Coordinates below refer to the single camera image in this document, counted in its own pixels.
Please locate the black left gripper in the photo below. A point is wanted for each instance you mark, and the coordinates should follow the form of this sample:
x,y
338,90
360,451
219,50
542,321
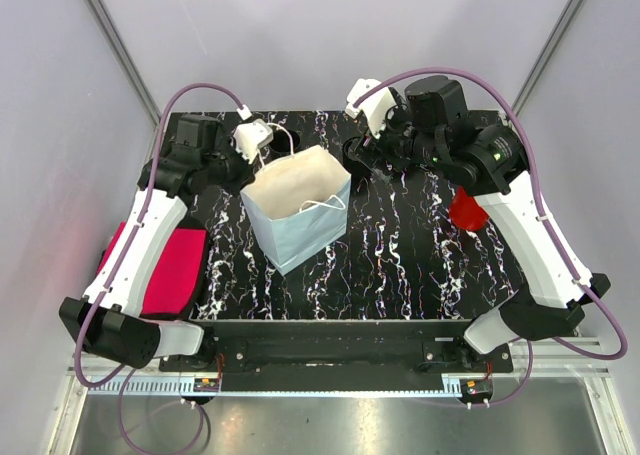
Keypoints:
x,y
246,176

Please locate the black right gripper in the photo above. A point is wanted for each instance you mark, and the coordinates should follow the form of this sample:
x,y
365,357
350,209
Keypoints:
x,y
375,145

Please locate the light blue paper bag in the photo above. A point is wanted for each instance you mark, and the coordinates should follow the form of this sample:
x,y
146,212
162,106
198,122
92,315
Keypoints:
x,y
297,205

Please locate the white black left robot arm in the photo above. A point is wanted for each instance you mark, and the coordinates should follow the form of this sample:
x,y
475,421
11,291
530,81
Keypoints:
x,y
107,319

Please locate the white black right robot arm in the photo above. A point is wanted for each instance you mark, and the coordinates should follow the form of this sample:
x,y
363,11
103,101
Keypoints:
x,y
430,124

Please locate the black coffee cup with lid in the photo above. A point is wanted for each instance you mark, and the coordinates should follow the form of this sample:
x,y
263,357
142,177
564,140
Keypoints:
x,y
351,163

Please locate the red plastic cup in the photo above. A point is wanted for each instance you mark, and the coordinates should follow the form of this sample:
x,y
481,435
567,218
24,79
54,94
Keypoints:
x,y
465,213

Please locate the pink cloth on black pad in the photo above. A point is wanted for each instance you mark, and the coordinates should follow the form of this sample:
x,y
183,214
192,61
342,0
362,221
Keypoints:
x,y
179,276

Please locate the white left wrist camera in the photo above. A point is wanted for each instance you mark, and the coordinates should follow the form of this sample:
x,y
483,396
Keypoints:
x,y
251,137

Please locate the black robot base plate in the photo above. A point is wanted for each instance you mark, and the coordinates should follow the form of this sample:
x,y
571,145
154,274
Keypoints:
x,y
335,357

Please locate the aluminium frame post left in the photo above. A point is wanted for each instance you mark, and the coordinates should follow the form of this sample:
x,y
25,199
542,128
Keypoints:
x,y
110,32

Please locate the aluminium frame post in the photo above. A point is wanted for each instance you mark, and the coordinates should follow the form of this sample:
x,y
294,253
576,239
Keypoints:
x,y
110,32
557,34

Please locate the aluminium frame post right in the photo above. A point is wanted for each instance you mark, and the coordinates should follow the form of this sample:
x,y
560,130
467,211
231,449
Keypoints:
x,y
557,34

